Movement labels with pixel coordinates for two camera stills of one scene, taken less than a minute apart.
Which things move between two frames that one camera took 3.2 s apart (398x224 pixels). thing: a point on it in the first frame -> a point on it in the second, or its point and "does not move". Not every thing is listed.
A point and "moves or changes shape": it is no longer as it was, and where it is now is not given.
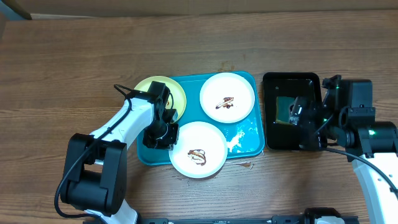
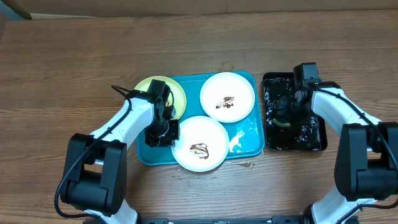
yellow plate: (177, 98) does not move
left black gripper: (167, 144) does not move
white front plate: (201, 150) moves or changes shape
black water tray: (305, 85) does not move
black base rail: (279, 219) does not move
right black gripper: (310, 111) -> (284, 115)
